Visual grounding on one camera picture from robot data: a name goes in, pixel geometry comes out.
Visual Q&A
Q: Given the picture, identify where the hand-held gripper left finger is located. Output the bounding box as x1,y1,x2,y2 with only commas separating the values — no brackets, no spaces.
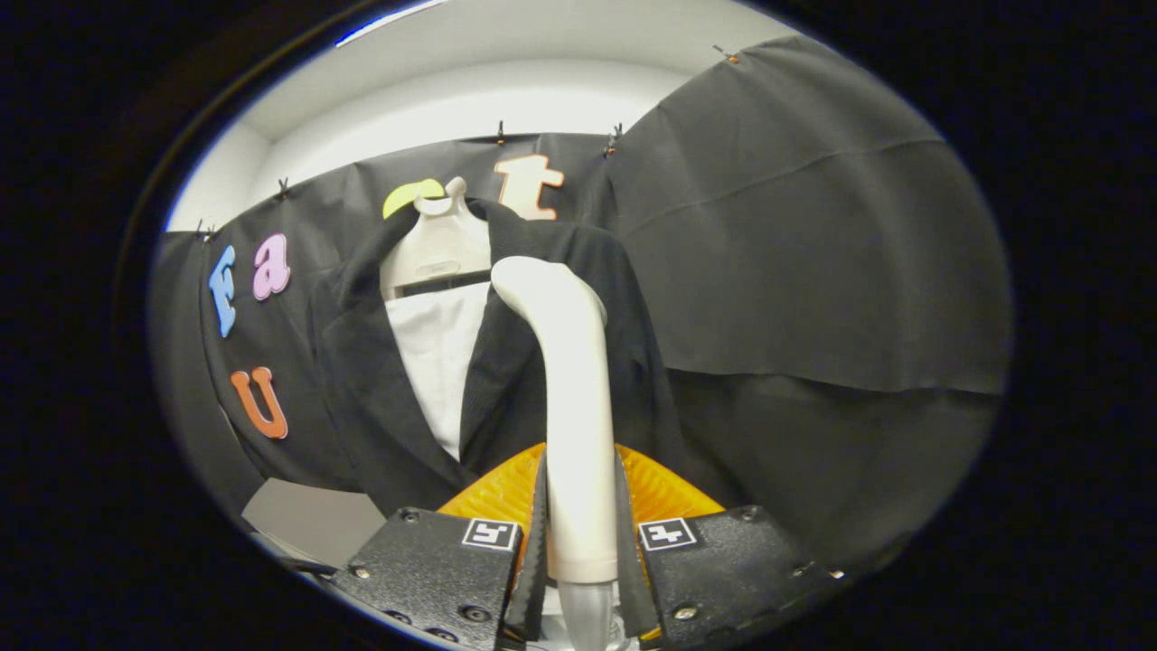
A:
327,441,550,651

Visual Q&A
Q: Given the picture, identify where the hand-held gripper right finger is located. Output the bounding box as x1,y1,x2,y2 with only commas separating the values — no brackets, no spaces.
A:
615,443,851,648

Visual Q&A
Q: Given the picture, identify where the white garment steamer with hose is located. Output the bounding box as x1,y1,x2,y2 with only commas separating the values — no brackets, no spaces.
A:
491,256,625,651

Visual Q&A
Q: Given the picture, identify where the black jacket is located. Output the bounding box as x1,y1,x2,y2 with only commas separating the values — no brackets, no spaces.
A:
307,197,724,521

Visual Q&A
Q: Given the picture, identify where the grey drawer cabinet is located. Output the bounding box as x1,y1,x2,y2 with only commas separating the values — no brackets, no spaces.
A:
240,477,390,571

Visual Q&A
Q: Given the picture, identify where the white mannequin torso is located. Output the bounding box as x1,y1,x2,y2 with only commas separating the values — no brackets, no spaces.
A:
380,176,494,462

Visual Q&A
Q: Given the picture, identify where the black backdrop cloth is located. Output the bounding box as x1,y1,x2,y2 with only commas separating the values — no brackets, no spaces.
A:
149,36,1011,571

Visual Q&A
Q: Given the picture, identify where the row of small backdrop clips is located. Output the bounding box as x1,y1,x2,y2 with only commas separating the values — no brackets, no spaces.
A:
193,45,740,243

